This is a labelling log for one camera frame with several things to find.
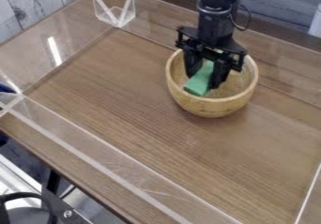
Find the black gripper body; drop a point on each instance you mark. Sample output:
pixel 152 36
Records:
pixel 227 47

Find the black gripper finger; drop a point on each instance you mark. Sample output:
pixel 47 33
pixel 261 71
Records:
pixel 193 62
pixel 221 72

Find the green rectangular block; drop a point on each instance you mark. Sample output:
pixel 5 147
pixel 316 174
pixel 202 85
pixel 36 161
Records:
pixel 198 83

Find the brown wooden bowl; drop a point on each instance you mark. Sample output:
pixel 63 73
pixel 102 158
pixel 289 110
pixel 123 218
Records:
pixel 222 101

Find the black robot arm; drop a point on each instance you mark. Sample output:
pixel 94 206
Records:
pixel 210 41

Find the black metal table leg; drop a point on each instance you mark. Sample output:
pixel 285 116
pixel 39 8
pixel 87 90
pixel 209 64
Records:
pixel 54 182

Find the grey metal clamp plate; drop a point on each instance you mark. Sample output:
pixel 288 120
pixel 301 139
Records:
pixel 66 215

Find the clear acrylic corner bracket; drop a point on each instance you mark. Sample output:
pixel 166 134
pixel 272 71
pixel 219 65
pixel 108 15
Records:
pixel 115 16

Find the clear acrylic front wall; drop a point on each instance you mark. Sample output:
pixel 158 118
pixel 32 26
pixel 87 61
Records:
pixel 127 133

